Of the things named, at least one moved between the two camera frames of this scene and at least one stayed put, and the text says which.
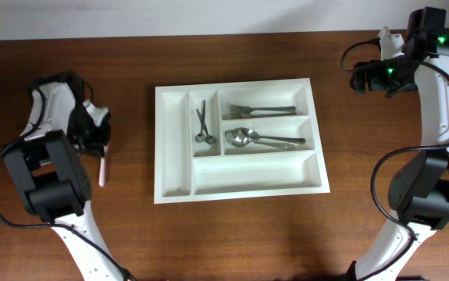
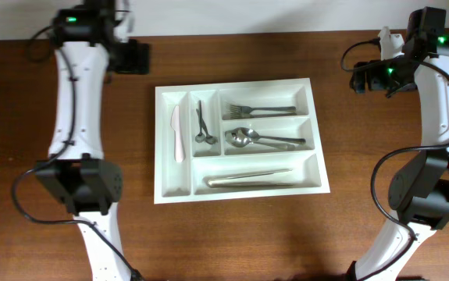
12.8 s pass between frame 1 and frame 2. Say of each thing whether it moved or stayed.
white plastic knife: moved
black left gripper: moved
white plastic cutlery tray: stayed
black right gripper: stayed
